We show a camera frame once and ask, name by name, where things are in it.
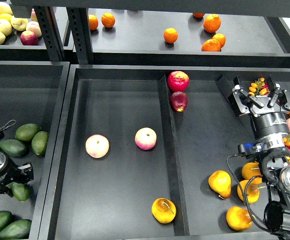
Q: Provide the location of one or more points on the green avocado right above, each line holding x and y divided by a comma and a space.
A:
40, 142

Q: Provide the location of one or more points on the dark avocado middle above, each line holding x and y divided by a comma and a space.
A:
13, 147

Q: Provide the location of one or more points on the green avocado top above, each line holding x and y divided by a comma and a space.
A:
27, 132

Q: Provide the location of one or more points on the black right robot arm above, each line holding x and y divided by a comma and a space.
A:
274, 163

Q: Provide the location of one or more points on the red apple on shelf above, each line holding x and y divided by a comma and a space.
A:
29, 38

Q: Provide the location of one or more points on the large orange top right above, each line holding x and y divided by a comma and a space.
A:
212, 23

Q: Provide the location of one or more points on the yellow pear middle of pile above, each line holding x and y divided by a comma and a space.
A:
249, 170

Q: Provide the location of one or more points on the yellow pear of pile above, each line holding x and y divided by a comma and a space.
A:
220, 182
249, 170

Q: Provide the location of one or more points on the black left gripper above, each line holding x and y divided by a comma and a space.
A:
10, 172

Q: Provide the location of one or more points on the dark green avocado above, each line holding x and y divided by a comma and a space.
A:
20, 191

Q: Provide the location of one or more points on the black upper right shelf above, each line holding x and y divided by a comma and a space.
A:
137, 39

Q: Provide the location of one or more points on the black left tray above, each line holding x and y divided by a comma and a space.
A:
32, 92

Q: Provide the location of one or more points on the yellow pear left of pile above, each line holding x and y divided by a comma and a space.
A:
220, 182

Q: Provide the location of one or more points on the pink apple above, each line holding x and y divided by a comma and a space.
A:
97, 146
145, 138

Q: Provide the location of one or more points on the pink apple centre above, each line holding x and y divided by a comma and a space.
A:
145, 138

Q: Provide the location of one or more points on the pink apple left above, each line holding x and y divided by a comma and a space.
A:
97, 146

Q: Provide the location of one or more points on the black centre divided tray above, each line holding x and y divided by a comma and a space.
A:
110, 198

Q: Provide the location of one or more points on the orange top partly hidden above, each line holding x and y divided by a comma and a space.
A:
198, 15

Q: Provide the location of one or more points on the orange front right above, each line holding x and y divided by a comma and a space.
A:
212, 45

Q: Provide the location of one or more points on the pale yellow apple middle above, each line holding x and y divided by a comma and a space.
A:
5, 27

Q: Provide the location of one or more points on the bright red apple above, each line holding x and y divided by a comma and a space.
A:
178, 81

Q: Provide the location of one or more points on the pink peach on shelf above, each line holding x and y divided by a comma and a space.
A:
34, 27

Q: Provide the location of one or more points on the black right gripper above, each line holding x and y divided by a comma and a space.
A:
266, 117

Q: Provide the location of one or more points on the dark red apple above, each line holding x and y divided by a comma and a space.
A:
179, 101

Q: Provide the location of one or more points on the black shelf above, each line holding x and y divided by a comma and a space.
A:
13, 50
137, 39

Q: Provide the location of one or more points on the orange centre shelf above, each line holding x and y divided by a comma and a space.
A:
170, 35

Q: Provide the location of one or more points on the yellow pear under arm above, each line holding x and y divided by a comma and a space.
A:
253, 191

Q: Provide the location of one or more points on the orange behind right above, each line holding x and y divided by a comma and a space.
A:
220, 38

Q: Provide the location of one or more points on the cherry tomato bunch top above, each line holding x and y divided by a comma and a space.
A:
259, 87

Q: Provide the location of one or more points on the black upper left shelf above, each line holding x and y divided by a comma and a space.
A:
13, 50

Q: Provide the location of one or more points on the avocado bottom right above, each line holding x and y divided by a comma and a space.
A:
17, 230

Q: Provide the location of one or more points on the yellow pear bottom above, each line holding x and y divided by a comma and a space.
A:
238, 219

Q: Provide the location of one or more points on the yellow orange pear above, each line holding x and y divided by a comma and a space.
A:
164, 210

